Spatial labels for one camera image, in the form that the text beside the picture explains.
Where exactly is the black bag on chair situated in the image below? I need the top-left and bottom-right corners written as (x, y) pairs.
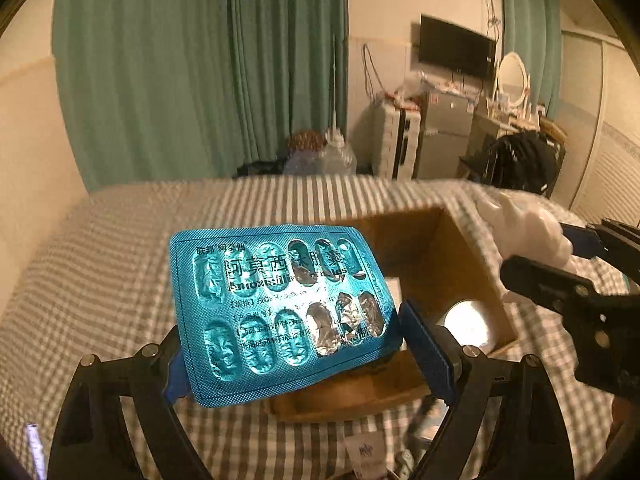
top-left (459, 132), bottom-right (567, 197)

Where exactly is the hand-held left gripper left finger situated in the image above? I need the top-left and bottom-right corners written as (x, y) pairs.
top-left (47, 326), bottom-right (202, 480)

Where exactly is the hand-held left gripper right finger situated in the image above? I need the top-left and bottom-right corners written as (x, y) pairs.
top-left (399, 299), bottom-right (574, 480)

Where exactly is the wide green curtain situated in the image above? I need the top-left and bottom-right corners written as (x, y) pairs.
top-left (52, 0), bottom-right (349, 194)

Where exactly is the white plastic figurine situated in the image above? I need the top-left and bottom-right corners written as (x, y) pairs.
top-left (475, 191), bottom-right (577, 303)

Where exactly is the narrow green curtain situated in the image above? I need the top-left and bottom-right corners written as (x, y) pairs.
top-left (499, 0), bottom-right (564, 122)

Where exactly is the blue pill blister pack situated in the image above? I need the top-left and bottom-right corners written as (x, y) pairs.
top-left (169, 224), bottom-right (404, 408)

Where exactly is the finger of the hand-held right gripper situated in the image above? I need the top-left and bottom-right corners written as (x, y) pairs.
top-left (557, 217), bottom-right (640, 283)
top-left (500, 254), bottom-right (640, 333)

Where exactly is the clear plastic water jug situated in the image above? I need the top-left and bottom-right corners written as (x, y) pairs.
top-left (311, 129), bottom-right (359, 177)

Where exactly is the white wardrobe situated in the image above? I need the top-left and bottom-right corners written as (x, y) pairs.
top-left (560, 30), bottom-right (640, 223)

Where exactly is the brown cardboard box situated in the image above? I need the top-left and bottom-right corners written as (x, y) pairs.
top-left (270, 205), bottom-right (519, 424)

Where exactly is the round silver can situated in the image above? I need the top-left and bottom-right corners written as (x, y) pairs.
top-left (436, 300), bottom-right (493, 353)

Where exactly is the brown fluffy bundle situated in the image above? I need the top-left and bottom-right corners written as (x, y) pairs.
top-left (287, 129), bottom-right (327, 155)

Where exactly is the white cloth label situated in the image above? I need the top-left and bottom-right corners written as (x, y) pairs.
top-left (345, 432), bottom-right (388, 480)

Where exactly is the white cabinet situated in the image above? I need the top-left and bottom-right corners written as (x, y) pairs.
top-left (371, 100), bottom-right (426, 179)

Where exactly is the white oval vanity mirror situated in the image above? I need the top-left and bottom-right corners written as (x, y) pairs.
top-left (492, 52), bottom-right (531, 111)

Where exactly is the grey small refrigerator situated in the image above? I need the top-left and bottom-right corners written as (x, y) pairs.
top-left (414, 87), bottom-right (477, 179)

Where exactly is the black wall television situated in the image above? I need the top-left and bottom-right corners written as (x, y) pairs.
top-left (419, 14), bottom-right (497, 81)

